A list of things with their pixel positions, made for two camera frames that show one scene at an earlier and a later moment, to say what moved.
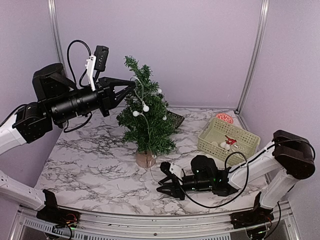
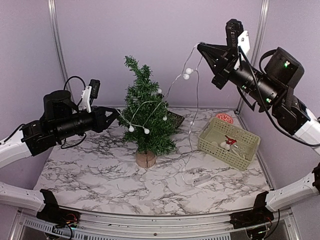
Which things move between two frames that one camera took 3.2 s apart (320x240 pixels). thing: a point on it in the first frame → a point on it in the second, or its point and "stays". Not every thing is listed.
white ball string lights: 145,109 → 159,109
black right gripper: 174,193 → 229,57
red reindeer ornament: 230,141 stays
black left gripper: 105,93 → 100,122
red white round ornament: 225,117 stays
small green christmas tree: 143,117 stays
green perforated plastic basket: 220,139 stays
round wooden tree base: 145,160 stays
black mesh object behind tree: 174,119 stays
